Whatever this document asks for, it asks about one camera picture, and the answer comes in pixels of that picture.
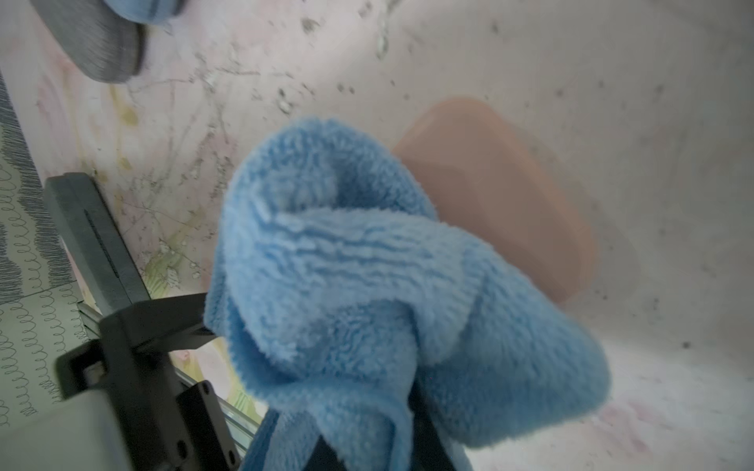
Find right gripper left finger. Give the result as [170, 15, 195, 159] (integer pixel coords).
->
[304, 436, 346, 471]

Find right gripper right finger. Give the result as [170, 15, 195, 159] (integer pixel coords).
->
[408, 383, 456, 471]

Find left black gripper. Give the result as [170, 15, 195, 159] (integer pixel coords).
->
[43, 173, 242, 470]

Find blue microfiber cloth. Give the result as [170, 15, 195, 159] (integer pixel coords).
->
[204, 119, 611, 470]

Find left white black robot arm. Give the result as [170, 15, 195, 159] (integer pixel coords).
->
[1, 173, 243, 470]

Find grey felt eyeglass case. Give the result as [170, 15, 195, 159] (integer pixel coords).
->
[31, 0, 143, 84]

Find blue eyeglass case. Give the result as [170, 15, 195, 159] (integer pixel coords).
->
[104, 0, 185, 25]

